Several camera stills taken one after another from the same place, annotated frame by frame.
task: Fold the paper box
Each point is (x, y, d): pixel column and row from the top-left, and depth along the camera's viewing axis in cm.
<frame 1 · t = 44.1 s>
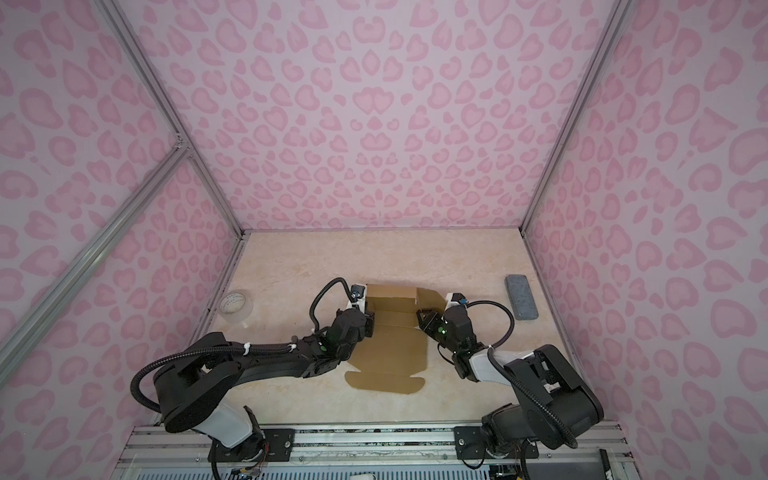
left hand: (369, 300, 86), fingers closed
right hand: (418, 313, 89), fingers open
brown flat cardboard box: (396, 354, 91), on the table
grey felt case: (522, 297, 100), point 3 cm above the table
clear tape roll: (236, 305, 102), on the table

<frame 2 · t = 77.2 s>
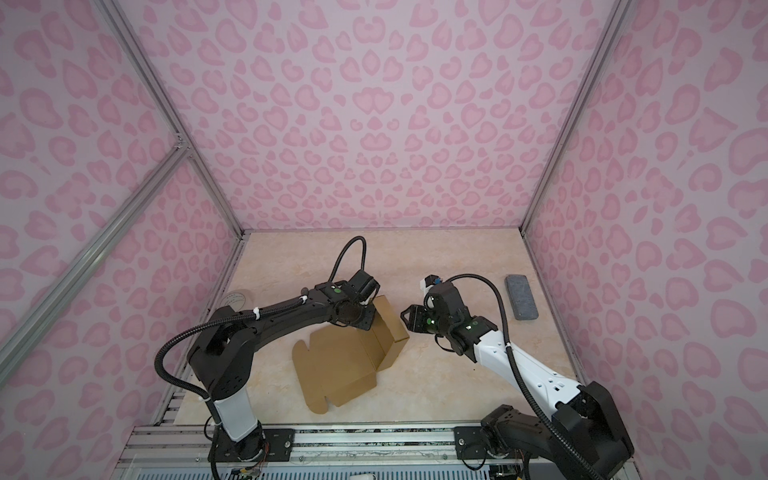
left hand: (369, 315, 89), fingers open
right hand: (405, 314, 81), fingers open
brown flat cardboard box: (342, 362, 86), point 3 cm above the table
the other named things where they were.

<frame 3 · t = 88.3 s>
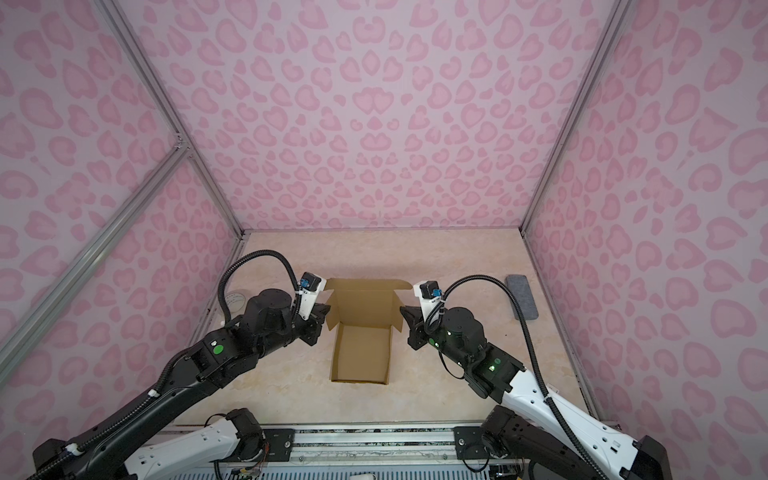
left hand: (328, 303, 70), fingers closed
right hand: (400, 309, 70), fingers closed
brown flat cardboard box: (364, 316, 80), point 17 cm above the table
the other named things where they were.

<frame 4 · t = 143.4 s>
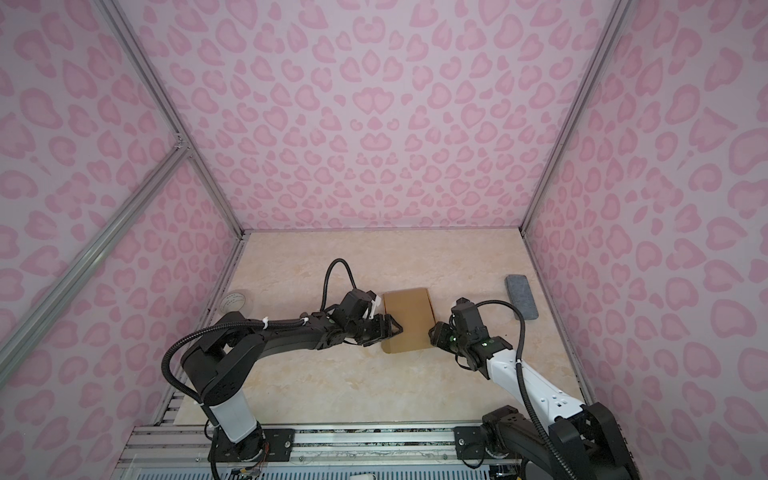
left hand: (399, 329, 86), fingers open
right hand: (433, 333, 85), fingers open
brown flat cardboard box: (419, 314, 97), point 2 cm above the table
the other named things where they were.

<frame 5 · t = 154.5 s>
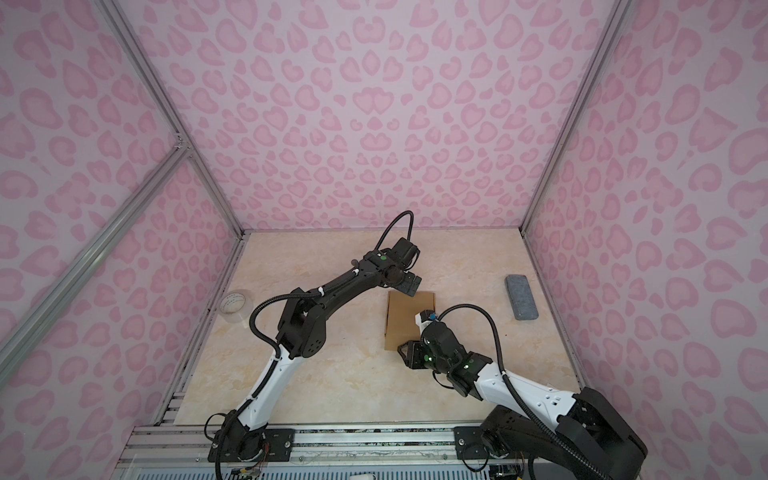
left hand: (406, 275, 99), fingers open
right hand: (401, 350, 82), fingers open
